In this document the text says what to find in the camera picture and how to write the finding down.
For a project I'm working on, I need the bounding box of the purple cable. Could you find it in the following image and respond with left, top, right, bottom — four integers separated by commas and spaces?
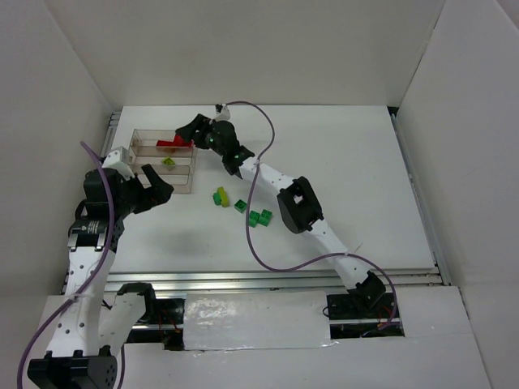
225, 100, 401, 327
15, 141, 125, 389

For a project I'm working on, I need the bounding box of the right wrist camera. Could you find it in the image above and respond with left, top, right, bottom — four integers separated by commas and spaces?
213, 104, 231, 122

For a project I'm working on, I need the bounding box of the lime long lego brick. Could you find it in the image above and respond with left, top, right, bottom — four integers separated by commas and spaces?
217, 186, 229, 207

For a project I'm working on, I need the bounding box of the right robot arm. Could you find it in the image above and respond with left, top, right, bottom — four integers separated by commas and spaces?
192, 114, 386, 311

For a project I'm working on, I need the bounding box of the red rounded lego brick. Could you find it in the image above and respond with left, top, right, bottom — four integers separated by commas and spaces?
172, 135, 193, 148

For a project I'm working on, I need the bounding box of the white foil cover plate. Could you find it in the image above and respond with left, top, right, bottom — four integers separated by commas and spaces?
183, 291, 332, 351

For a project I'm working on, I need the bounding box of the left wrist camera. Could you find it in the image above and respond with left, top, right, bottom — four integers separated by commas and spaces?
101, 147, 134, 181

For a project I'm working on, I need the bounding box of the red sloped lego brick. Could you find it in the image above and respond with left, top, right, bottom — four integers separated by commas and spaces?
156, 140, 175, 152

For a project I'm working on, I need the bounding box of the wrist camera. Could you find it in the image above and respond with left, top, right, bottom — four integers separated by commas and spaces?
101, 147, 134, 181
213, 104, 231, 122

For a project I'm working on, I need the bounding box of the green square lego brick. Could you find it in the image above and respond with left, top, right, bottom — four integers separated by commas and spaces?
247, 211, 260, 228

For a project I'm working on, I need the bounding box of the dark green small lego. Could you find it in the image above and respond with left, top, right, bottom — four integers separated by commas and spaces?
234, 199, 247, 213

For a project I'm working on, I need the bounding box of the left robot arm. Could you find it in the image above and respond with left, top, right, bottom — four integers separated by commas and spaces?
16, 146, 174, 388

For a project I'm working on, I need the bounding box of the clear three-compartment plastic container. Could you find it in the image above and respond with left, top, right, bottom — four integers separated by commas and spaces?
129, 129, 198, 195

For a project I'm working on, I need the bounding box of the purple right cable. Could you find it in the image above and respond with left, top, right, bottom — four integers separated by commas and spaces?
225, 100, 401, 327

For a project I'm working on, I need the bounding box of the lime rounded lego brick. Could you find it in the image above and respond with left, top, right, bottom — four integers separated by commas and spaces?
161, 157, 176, 168

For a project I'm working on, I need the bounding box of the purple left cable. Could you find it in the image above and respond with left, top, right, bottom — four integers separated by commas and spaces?
15, 141, 125, 389

